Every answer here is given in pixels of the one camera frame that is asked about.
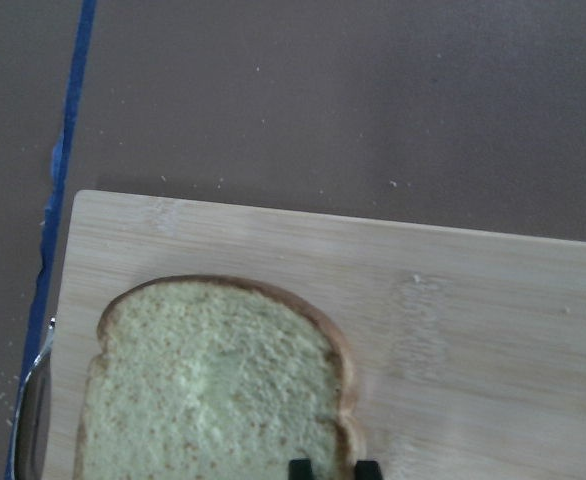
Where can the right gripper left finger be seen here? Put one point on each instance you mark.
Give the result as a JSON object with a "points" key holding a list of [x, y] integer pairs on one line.
{"points": [[300, 469]]}

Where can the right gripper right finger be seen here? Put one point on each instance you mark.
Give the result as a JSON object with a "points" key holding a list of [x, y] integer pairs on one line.
{"points": [[367, 470]]}

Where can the metal board handle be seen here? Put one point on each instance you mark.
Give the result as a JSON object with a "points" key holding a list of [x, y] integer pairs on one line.
{"points": [[33, 394]]}

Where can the bread slice top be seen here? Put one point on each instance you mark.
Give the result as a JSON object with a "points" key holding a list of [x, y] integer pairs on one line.
{"points": [[217, 377]]}

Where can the light wooden cutting board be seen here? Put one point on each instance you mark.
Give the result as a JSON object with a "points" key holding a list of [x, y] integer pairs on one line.
{"points": [[470, 347]]}

